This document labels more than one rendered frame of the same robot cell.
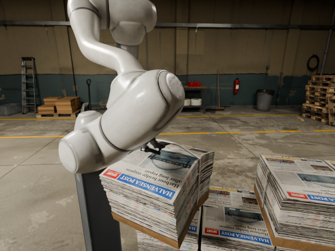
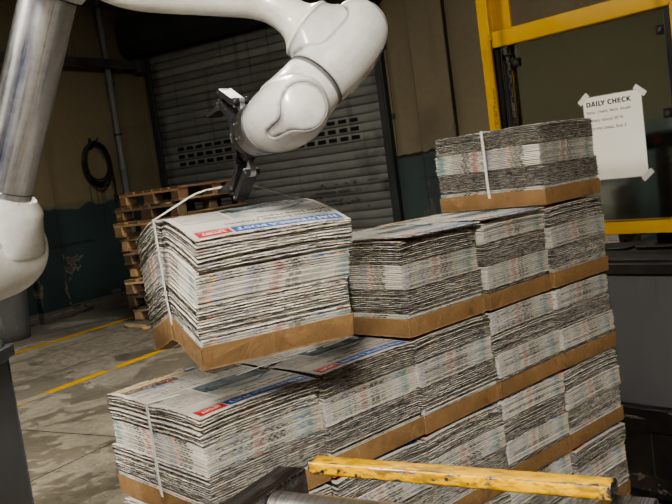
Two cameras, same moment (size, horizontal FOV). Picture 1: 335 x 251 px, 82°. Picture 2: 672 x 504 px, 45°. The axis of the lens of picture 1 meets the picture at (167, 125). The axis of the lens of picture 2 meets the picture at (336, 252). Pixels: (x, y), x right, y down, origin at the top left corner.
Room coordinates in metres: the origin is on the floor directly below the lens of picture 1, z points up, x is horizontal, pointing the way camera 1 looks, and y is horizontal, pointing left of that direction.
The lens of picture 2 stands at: (-0.34, 1.16, 1.23)
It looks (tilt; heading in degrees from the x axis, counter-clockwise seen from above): 6 degrees down; 305
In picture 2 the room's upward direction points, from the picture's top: 8 degrees counter-clockwise
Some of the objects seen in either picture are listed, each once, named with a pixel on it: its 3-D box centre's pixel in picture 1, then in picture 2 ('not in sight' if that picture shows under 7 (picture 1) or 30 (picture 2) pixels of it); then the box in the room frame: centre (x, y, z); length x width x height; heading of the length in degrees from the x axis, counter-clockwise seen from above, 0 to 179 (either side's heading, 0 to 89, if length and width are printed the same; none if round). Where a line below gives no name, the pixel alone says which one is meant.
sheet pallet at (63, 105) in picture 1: (61, 106); not in sight; (6.37, 3.55, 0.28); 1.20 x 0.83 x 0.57; 94
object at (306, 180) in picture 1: (307, 176); (387, 232); (0.72, -0.59, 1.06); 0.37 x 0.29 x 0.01; 168
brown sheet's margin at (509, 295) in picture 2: not in sight; (464, 290); (0.68, -0.88, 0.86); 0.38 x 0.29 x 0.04; 168
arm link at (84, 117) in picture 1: (91, 130); not in sight; (1.04, 0.43, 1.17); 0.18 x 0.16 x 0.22; 112
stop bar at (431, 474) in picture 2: not in sight; (449, 475); (0.18, 0.23, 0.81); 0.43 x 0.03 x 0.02; 4
